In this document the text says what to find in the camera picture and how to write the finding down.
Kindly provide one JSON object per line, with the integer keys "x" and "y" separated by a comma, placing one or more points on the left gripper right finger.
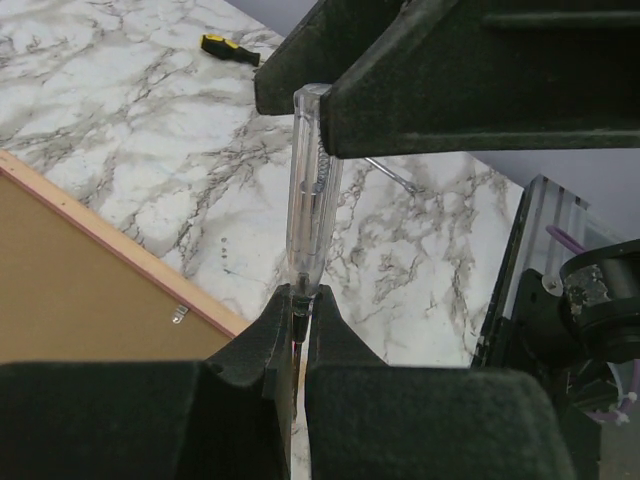
{"x": 369, "y": 420}

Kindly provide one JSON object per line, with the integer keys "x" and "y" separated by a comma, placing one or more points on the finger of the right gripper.
{"x": 329, "y": 39}
{"x": 491, "y": 75}

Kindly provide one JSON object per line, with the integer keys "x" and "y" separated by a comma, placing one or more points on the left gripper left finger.
{"x": 225, "y": 417}

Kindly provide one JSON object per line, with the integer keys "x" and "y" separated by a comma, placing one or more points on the clear tester screwdriver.
{"x": 313, "y": 196}

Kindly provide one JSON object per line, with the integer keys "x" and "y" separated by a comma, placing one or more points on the pink picture frame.
{"x": 74, "y": 288}

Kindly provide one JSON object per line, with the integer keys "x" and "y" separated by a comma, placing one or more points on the black yellow screwdriver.
{"x": 225, "y": 49}

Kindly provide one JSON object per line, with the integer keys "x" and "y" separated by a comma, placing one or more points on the small silver wrench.
{"x": 407, "y": 185}

